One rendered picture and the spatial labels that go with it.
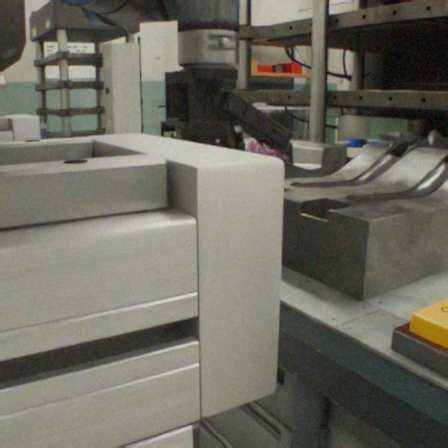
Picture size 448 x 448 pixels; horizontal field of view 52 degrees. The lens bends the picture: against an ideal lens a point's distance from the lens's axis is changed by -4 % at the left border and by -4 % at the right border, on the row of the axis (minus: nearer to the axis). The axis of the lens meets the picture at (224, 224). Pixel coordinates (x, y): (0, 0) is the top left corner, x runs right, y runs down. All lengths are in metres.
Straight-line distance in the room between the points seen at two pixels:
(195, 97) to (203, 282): 0.44
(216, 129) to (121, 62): 4.44
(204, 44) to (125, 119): 4.44
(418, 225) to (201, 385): 0.45
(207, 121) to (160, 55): 8.00
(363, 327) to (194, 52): 0.35
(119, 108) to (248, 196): 4.83
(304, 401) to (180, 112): 0.39
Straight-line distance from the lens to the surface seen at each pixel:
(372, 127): 1.54
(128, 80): 5.01
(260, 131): 0.61
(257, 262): 0.16
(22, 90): 7.80
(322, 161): 1.02
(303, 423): 0.66
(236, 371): 0.17
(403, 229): 0.56
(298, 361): 0.62
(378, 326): 0.49
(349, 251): 0.54
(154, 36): 8.56
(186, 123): 0.55
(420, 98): 1.45
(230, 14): 0.59
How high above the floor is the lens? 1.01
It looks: 15 degrees down
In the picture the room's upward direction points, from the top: straight up
